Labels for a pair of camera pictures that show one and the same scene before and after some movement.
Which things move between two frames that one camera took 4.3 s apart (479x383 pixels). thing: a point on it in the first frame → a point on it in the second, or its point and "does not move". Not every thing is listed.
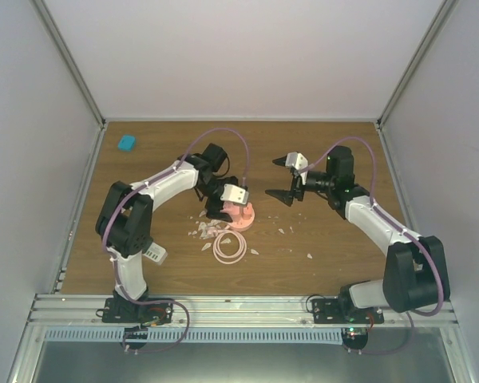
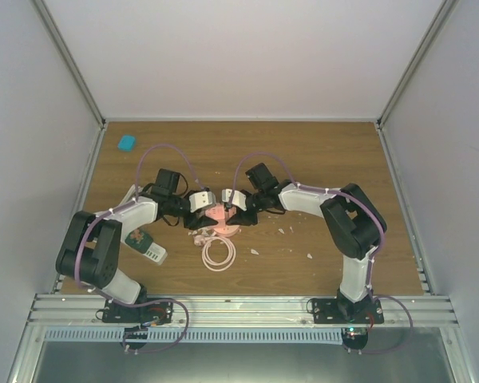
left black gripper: x=217 y=215 → x=200 y=223
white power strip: x=156 y=253 does not move
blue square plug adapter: x=127 y=142 does not move
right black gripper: x=287 y=196 → x=241 y=219
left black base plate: x=124 y=311 does not move
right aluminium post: x=444 y=10 does not move
